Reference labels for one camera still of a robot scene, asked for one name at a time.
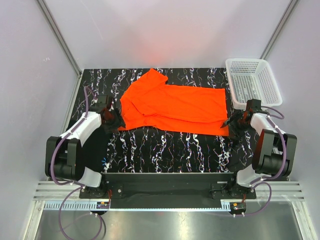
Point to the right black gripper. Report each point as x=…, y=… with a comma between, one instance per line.
x=231, y=122

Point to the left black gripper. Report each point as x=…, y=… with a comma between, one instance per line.
x=119, y=120

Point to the orange t-shirt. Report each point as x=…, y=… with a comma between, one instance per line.
x=151, y=102

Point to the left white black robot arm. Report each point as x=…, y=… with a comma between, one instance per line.
x=64, y=155

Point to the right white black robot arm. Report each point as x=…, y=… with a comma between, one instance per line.
x=273, y=156

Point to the folded black t-shirt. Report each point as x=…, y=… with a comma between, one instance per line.
x=91, y=154

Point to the white plastic basket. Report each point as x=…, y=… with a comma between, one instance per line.
x=252, y=78

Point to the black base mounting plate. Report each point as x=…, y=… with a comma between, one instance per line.
x=213, y=185

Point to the left orange connector box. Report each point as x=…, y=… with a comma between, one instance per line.
x=103, y=205

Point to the orange connector box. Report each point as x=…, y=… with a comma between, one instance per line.
x=103, y=205
x=238, y=206

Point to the right orange connector box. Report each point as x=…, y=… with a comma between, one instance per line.
x=238, y=206

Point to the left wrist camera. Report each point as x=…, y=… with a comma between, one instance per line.
x=105, y=100

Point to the aluminium frame rail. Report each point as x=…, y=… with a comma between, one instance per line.
x=275, y=190

